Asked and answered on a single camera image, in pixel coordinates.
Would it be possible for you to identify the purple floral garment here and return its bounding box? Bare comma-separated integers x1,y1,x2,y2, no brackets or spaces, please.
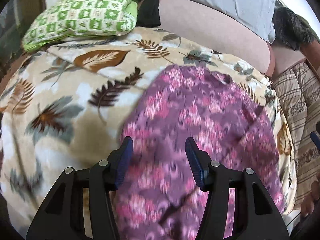
114,65,284,239

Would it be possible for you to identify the person's right hand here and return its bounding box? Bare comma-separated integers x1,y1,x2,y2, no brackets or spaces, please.
300,180,319,218

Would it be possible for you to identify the beige striped quilt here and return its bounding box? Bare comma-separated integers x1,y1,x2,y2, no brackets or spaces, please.
272,62,319,209

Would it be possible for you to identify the dark furry cushion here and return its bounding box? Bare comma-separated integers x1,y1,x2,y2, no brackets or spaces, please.
272,6,319,51

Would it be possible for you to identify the beige leaf-pattern blanket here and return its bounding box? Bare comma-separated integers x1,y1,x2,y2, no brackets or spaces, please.
1,27,297,234

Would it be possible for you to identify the light grey pillow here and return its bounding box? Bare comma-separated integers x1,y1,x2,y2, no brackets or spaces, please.
172,0,277,43

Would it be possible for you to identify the pink bolster cushion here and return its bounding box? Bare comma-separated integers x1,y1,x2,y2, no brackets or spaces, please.
159,0,275,77

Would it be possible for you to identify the green patterned pillow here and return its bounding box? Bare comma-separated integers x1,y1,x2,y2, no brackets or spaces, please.
22,0,138,52

